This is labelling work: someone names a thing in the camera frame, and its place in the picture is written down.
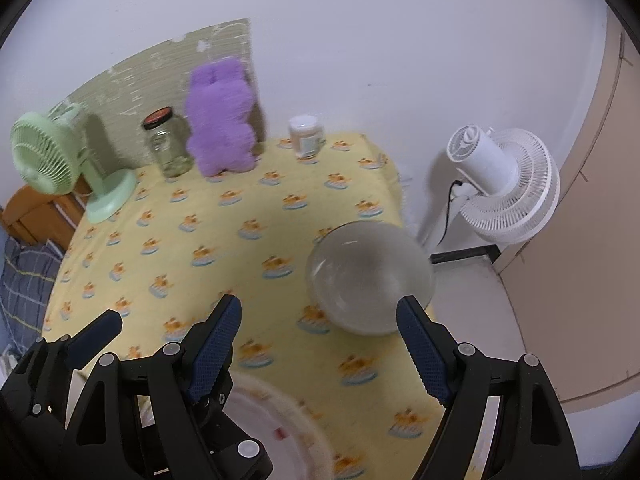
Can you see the green desk fan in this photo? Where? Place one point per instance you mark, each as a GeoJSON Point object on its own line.
{"type": "Point", "coordinates": [45, 160]}

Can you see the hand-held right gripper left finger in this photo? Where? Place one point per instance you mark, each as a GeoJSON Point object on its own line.
{"type": "Point", "coordinates": [215, 355]}

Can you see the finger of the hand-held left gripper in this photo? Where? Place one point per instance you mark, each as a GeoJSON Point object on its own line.
{"type": "Point", "coordinates": [95, 337]}
{"type": "Point", "coordinates": [245, 452]}

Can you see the purple plush toy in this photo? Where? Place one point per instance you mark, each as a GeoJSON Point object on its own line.
{"type": "Point", "coordinates": [220, 120]}

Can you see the beige door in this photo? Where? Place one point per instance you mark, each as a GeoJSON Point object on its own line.
{"type": "Point", "coordinates": [590, 260]}

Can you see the yellow printed tablecloth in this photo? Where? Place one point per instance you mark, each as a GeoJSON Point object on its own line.
{"type": "Point", "coordinates": [225, 225]}

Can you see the white plate with red pattern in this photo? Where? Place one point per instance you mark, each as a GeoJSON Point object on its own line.
{"type": "Point", "coordinates": [290, 440]}

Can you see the white standing fan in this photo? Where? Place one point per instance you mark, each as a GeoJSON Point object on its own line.
{"type": "Point", "coordinates": [510, 185]}

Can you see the green printed wall mat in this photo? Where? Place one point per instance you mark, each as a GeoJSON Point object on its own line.
{"type": "Point", "coordinates": [150, 75]}

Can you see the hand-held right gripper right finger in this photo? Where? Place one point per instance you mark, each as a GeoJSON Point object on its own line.
{"type": "Point", "coordinates": [422, 355]}

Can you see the glass jar with black lid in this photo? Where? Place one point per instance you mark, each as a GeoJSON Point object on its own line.
{"type": "Point", "coordinates": [170, 145]}

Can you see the cream bowl with blue print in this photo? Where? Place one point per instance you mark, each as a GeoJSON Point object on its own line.
{"type": "Point", "coordinates": [370, 280]}

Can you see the cotton swab container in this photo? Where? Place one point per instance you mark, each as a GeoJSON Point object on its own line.
{"type": "Point", "coordinates": [306, 137]}

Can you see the blue plaid bedding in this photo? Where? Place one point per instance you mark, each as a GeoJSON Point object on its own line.
{"type": "Point", "coordinates": [25, 285]}

